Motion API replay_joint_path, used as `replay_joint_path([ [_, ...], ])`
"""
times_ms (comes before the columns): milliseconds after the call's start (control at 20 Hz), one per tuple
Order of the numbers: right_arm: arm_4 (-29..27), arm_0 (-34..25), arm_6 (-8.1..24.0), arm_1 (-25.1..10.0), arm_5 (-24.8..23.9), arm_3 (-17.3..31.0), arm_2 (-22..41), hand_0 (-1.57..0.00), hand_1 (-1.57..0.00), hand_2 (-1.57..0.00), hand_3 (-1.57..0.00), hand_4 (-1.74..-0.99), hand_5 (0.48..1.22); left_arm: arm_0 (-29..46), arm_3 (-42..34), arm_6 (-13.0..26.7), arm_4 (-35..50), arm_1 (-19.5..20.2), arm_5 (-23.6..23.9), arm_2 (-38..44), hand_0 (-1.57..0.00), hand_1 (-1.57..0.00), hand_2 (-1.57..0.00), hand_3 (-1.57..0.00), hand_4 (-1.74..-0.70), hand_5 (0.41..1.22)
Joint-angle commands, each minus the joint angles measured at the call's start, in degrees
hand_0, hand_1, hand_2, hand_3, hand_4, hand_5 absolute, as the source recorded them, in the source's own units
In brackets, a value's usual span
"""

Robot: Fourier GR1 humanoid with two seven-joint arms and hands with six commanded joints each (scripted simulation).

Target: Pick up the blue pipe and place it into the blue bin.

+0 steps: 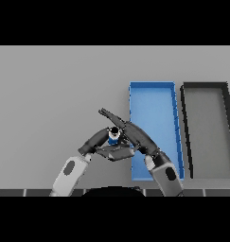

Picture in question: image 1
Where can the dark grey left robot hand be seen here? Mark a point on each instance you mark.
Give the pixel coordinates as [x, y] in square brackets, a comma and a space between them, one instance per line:
[97, 140]

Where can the blue pipe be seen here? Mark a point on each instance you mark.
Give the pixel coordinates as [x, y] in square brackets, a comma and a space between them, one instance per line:
[113, 138]

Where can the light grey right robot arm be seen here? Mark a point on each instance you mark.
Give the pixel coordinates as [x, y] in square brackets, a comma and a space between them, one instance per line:
[165, 172]

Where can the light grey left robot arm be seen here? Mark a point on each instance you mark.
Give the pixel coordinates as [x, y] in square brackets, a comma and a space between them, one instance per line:
[70, 174]

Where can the blue bin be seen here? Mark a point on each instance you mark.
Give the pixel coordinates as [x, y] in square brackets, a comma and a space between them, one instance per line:
[152, 107]

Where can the dark grey bin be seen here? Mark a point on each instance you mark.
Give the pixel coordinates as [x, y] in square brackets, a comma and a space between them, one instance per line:
[208, 132]

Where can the flat black arc shape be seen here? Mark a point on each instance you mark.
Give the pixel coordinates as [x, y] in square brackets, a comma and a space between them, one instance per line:
[113, 191]

